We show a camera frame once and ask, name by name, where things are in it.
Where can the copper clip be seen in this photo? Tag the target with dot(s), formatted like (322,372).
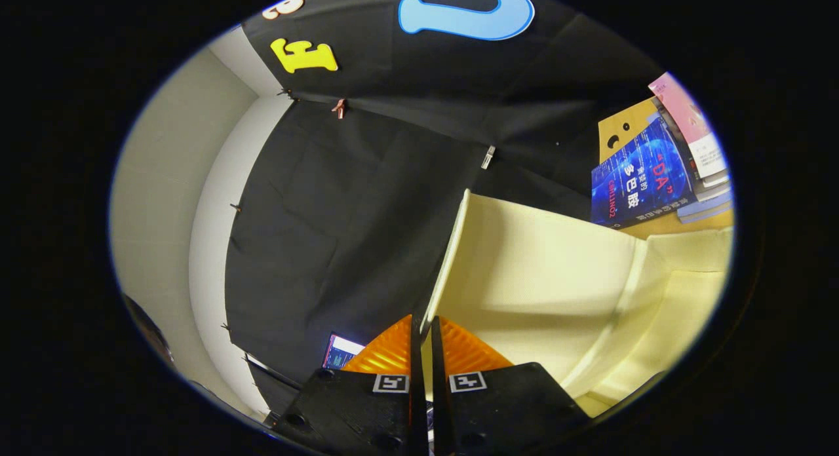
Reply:
(339,107)

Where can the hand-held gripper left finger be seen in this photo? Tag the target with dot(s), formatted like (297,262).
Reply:
(367,417)

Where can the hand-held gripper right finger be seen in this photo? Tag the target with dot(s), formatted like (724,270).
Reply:
(498,410)

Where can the computer monitor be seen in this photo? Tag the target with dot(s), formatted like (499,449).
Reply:
(341,352)

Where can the cream fabric storage box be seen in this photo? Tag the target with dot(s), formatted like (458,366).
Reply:
(557,272)

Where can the silver clip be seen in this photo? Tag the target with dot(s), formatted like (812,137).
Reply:
(487,157)

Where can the blue book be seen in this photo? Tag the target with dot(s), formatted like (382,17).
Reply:
(642,184)

